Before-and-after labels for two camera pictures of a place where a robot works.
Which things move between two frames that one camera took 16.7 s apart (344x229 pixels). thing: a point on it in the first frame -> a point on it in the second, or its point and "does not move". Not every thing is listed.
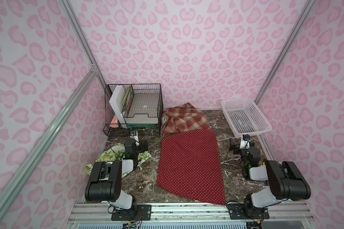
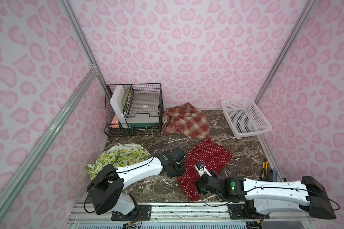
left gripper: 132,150 -> 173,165
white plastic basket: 244,116 does not move
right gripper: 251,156 -> 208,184
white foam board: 117,102 does not move
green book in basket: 127,99 does not move
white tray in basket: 143,109 does not move
